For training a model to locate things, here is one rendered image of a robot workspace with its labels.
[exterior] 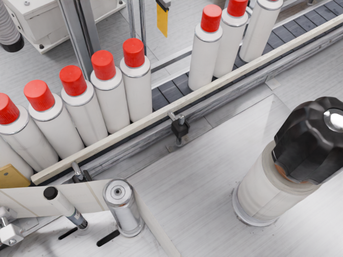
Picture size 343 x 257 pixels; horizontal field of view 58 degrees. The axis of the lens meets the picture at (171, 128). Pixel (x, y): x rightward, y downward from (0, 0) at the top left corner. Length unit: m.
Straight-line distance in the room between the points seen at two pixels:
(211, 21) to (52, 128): 0.31
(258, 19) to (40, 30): 0.51
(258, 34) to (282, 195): 0.38
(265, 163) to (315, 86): 0.46
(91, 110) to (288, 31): 0.56
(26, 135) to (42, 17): 0.38
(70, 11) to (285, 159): 0.41
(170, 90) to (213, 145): 0.16
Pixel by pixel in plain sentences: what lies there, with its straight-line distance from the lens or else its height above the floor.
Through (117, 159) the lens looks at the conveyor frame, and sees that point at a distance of 0.65.
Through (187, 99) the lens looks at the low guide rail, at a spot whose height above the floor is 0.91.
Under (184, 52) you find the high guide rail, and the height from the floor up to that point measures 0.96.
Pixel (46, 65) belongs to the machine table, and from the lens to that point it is 0.85.
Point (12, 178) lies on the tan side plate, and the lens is 0.57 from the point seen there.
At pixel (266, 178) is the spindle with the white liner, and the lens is 0.43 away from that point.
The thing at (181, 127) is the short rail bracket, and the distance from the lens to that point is 0.59.
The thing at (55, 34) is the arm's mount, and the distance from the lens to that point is 0.87.
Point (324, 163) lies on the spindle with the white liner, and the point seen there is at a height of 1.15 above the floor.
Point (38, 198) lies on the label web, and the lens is 0.47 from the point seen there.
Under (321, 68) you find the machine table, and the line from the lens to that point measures 0.90.
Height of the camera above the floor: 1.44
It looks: 61 degrees down
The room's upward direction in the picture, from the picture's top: 4 degrees clockwise
